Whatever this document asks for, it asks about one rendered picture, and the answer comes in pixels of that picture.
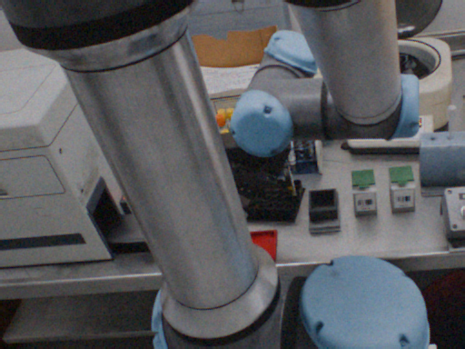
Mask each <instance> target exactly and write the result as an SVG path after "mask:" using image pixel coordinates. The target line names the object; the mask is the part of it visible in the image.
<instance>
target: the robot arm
mask: <svg viewBox="0 0 465 349"><path fill-rule="evenodd" d="M199 1H200V0H0V6H1V8H2V10H3V12H4V15H5V18H6V19H7V21H8V23H9V24H10V26H11V27H12V29H13V31H14V34H15V37H16V39H17V40H18V42H19V44H20V45H21V46H22V47H23V48H24V49H25V50H27V51H29V52H31V53H34V54H37V55H41V56H43V57H47V58H49V59H52V60H55V61H56V62H57V63H58V64H59V65H60V67H61V70H62V72H63V74H64V77H65V79H66V81H67V83H69V85H70V87H71V89H72V91H73V93H74V96H75V99H76V101H77V103H78V104H79V106H80V108H81V110H82V112H83V115H84V118H85V120H86V122H87V123H88V124H89V125H90V128H91V130H92V132H93V134H94V137H95V139H96V142H97V143H98V145H99V147H100V149H101V151H102V153H103V156H104V159H106V161H107V163H108V164H109V166H110V169H111V172H112V174H113V176H114V179H115V182H116V183H117V185H118V187H119V189H120V191H122V193H123V196H124V199H125V201H126V203H127V204H128V207H129V209H130V211H131V213H132V215H133V217H134V220H135V221H136V223H137V224H138V226H139V228H140V230H141V233H142V235H143V238H144V240H145V242H146V243H147V246H149V248H150V250H151V252H152V254H153V257H154V260H155V262H156V263H157V265H158V267H159V269H160V272H161V273H162V274H163V277H164V281H163V286H162V288H161V290H159V292H158V294H157V296H156V299H155V302H154V306H153V316H152V331H153V332H155V337H154V339H153V348H154V349H428V348H429V344H430V328H429V323H428V319H427V310H426V305H425V302H424V299H423V297H422V294H421V292H420V291H419V289H418V288H417V286H416V285H415V283H414V282H413V281H412V280H411V279H410V278H409V277H408V276H407V275H405V274H404V273H403V271H401V270H400V268H398V267H397V266H395V265H393V264H390V263H388V262H385V261H383V260H381V259H377V258H373V257H369V256H361V255H360V254H350V256H343V257H338V258H334V259H331V263H330V264H321V265H319V266H318V268H317V269H314V270H313V271H312V272H311V274H310V275H309V276H294V275H278V273H277V269H276V265H275V262H274V261H273V260H272V257H271V256H270V254H269V253H268V252H267V251H265V250H264V249H262V248H261V247H260V246H259V245H257V244H253V243H252V238H251V235H250V232H249V228H248V225H247V222H246V218H247V213H246V212H245V211H244V210H243V209H242V208H243V207H245V206H247V204H248V203H249V202H250V200H249V199H252V202H253V203H256V204H259V205H261V206H264V207H266V205H268V203H269V201H270V199H271V197H272V194H273V191H274V189H275V187H276V185H277V177H278V175H280V173H281V171H282V167H283V165H284V163H285V161H286V159H287V157H288V154H289V152H290V151H291V147H292V146H291V141H315V140H359V139H384V140H386V141H390V140H393V139H398V138H411V137H413V136H415V135H416V134H418V133H419V131H420V80H418V77H417V76H416V75H402V74H401V72H400V58H399V46H398V32H397V18H396V15H395V5H394V0H281V1H283V2H284V3H285V4H287V5H289V6H290V7H291V8H292V11H293V14H294V16H295V18H296V21H297V23H298V25H299V27H300V29H301V32H302V35H301V34H299V33H296V32H293V31H279V32H276V33H274V34H273V35H272V38H271V40H270V43H269V44H268V46H267V48H264V50H263V51H264V55H263V57H262V61H261V63H260V65H259V66H258V69H257V71H256V73H255V74H254V75H253V76H252V79H251V82H250V83H249V85H248V86H247V88H246V90H245V91H244V94H243V95H242V96H240V97H239V98H238V100H237V102H236V106H235V108H234V110H233V113H232V120H231V133H223V134H220V130H219V126H218V124H217V121H215V116H214V113H213V108H212V104H211V100H210V97H209V95H208V90H207V87H206V84H205V81H204V77H203V71H201V68H200V65H199V61H198V58H197V55H196V51H195V48H194V45H193V40H192V36H191V32H190V29H189V25H188V19H189V17H190V15H191V14H192V12H193V10H194V8H195V6H196V5H198V3H199ZM318 69H319V70H320V72H321V74H322V77H320V78H313V77H314V76H315V75H317V74H318ZM271 179H273V181H271ZM268 189H272V190H271V193H270V195H269V197H268V199H266V200H263V199H261V198H259V197H260V196H261V197H264V198H265V196H266V190H268Z"/></svg>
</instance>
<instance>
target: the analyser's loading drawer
mask: <svg viewBox="0 0 465 349"><path fill-rule="evenodd" d="M97 225H98V227H99V229H100V230H101V232H102V235H103V237H104V238H105V240H106V241H107V243H108V244H118V243H130V242H142V241H145V240H144V238H143V235H142V233H141V230H140V228H139V226H138V224H137V223H136V221H135V220H134V217H133V215H132V214H118V215H107V216H99V218H98V222H97Z"/></svg>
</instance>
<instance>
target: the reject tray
mask: <svg viewBox="0 0 465 349"><path fill-rule="evenodd" d="M250 235H251V238H252V243H253V244H257V245H259V246H260V247H261V248H262V249H264V250H265V251H267V252H268V253H269V254H270V256H271V257H272V260H273V261H274V262H275V257H276V244H277V229H271V231H259V232H250Z"/></svg>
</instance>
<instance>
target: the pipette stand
mask: <svg viewBox="0 0 465 349"><path fill-rule="evenodd" d="M449 138H450V132H443V133H423V134H420V190H421V195H443V192H445V190H446V189H447V188H455V187H465V131H463V132H452V139H449Z"/></svg>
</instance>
